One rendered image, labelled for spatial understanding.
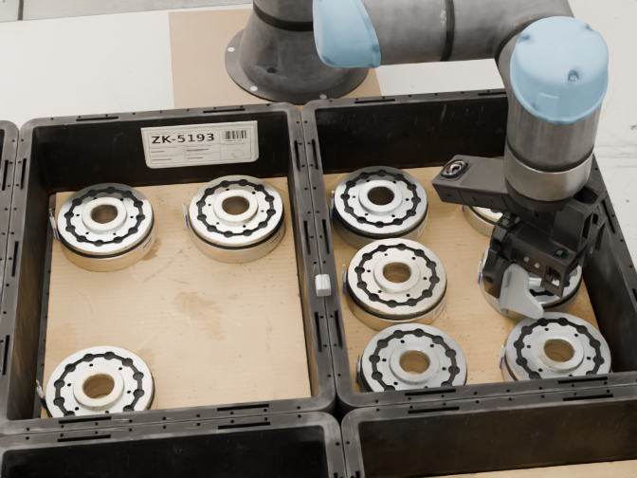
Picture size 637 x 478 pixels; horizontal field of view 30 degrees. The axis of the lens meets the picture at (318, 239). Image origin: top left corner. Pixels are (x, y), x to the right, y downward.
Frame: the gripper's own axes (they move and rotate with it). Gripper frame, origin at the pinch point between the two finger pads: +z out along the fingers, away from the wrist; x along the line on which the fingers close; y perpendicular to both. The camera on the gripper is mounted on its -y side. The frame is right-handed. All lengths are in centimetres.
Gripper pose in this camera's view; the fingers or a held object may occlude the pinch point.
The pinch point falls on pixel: (511, 287)
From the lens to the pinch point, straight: 123.6
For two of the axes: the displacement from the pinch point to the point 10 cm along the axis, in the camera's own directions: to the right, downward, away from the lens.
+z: 0.7, 6.0, 8.0
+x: 6.3, -6.4, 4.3
